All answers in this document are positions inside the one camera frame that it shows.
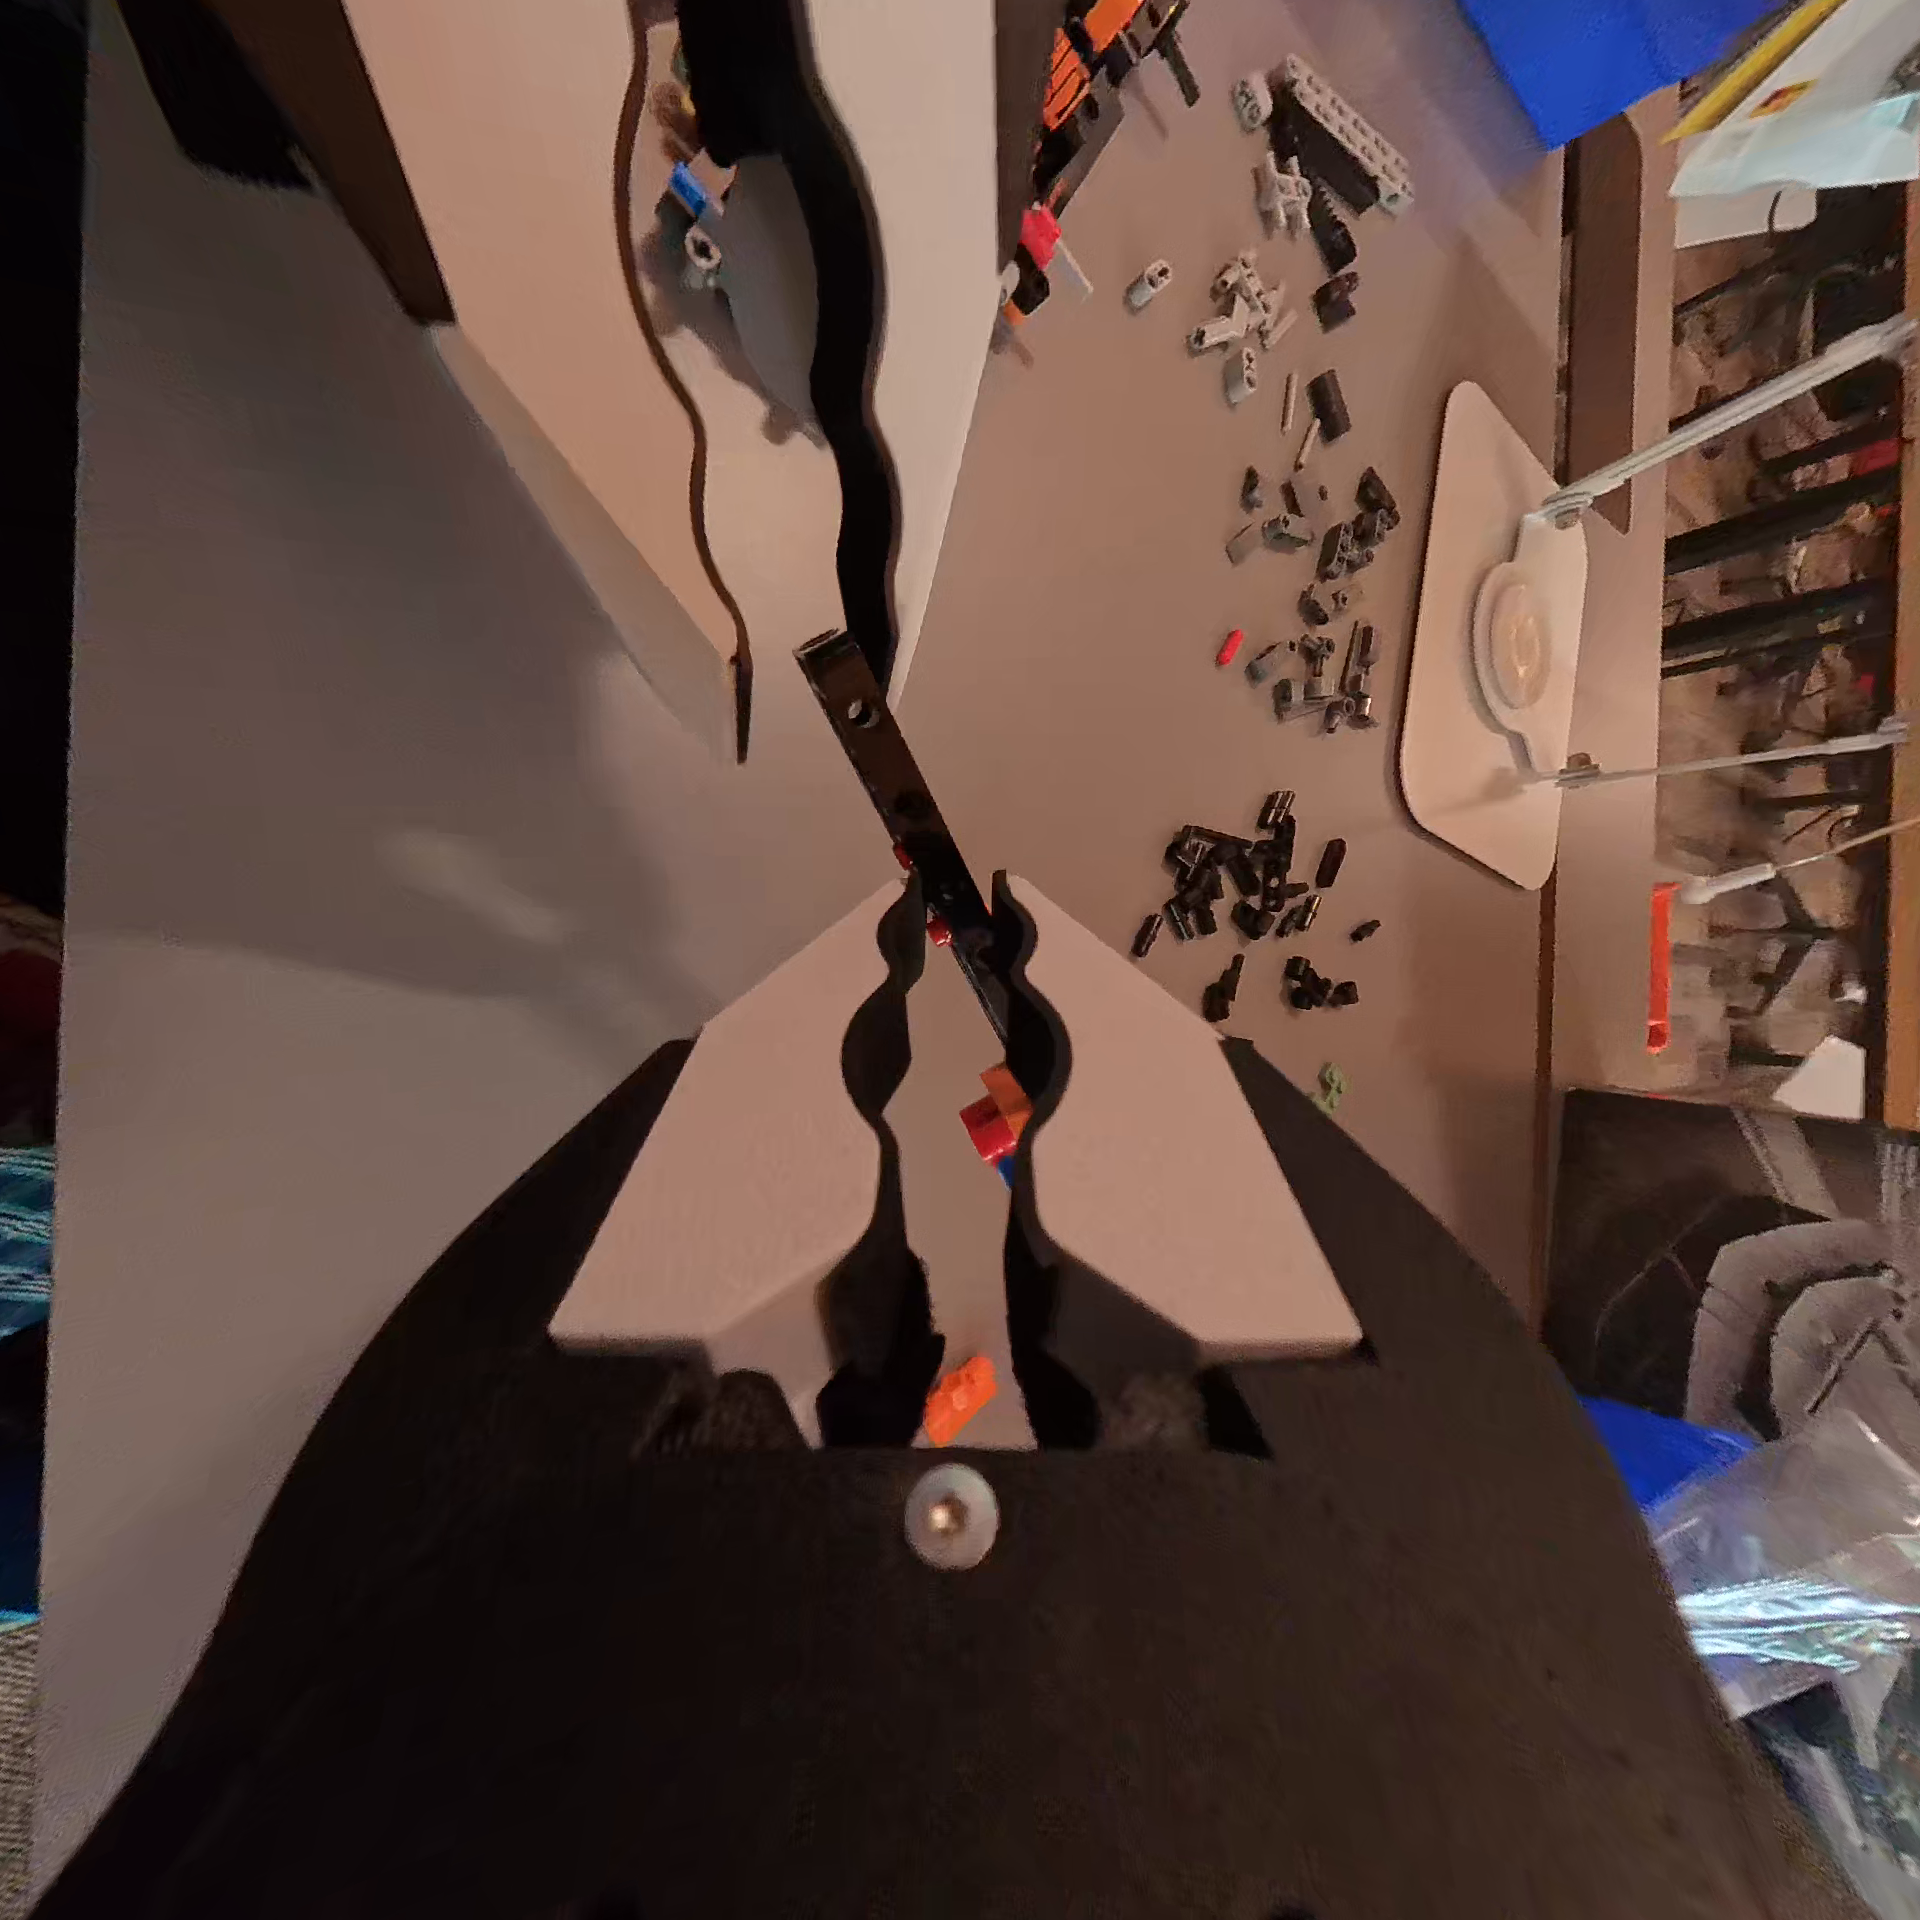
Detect light grey lego beam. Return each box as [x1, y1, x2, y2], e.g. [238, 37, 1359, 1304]
[1271, 53, 1418, 213]

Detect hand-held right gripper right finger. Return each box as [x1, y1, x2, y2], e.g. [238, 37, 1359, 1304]
[989, 871, 1367, 1448]

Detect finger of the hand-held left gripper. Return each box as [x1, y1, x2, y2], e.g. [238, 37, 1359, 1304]
[674, 0, 1005, 707]
[345, 0, 754, 772]

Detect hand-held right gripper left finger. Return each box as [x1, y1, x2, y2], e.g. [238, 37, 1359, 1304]
[546, 876, 947, 1448]

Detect blue plastic bin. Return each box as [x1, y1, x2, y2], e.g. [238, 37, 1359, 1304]
[1457, 0, 1809, 153]
[1581, 1393, 1761, 1509]

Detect small orange lego beam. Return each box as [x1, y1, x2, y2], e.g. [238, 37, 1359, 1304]
[922, 1349, 1001, 1448]

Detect dark printed box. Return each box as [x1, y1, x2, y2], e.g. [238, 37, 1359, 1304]
[1543, 1089, 1920, 1448]

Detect person's blue plaid shirt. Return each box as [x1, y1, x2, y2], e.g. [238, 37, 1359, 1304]
[0, 1139, 58, 1336]

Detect clear plastic bags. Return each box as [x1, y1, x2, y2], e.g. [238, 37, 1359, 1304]
[1643, 1412, 1920, 1920]

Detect white desk stand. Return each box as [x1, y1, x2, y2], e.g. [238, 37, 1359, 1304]
[1399, 316, 1920, 903]

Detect pile of grey lego pieces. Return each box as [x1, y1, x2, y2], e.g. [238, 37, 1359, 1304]
[1185, 149, 1405, 741]

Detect white paper sheets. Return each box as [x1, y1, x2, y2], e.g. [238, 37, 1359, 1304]
[1655, 0, 1920, 248]

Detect black lego frame with connectors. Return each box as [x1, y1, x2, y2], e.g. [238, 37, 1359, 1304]
[793, 631, 1045, 1188]

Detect multicoloured lego vehicle model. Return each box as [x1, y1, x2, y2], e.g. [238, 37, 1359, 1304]
[650, 0, 1203, 447]

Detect pile of black lego pieces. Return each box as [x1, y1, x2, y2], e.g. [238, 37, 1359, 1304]
[1130, 787, 1385, 1025]

